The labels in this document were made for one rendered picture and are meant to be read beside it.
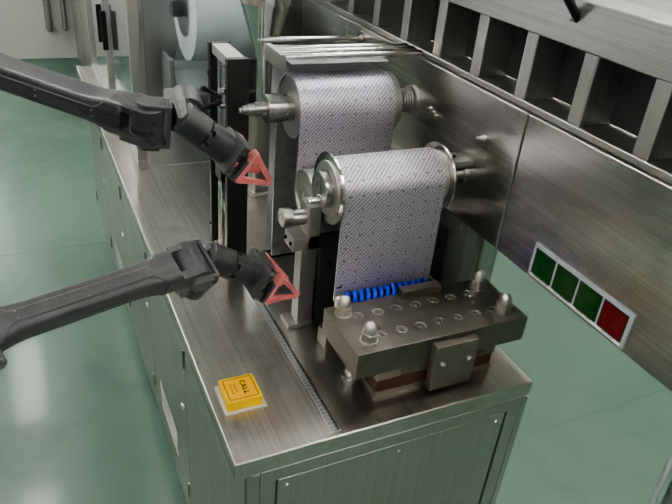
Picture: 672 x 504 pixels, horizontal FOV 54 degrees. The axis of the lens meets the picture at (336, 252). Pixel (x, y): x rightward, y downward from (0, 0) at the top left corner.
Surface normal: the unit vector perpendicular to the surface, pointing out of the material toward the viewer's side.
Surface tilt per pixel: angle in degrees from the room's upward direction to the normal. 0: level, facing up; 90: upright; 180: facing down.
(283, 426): 0
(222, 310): 0
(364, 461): 90
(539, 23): 90
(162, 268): 33
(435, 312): 0
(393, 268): 90
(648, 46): 90
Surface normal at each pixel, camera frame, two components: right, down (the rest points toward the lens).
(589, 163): -0.91, 0.15
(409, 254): 0.41, 0.49
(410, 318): 0.08, -0.86
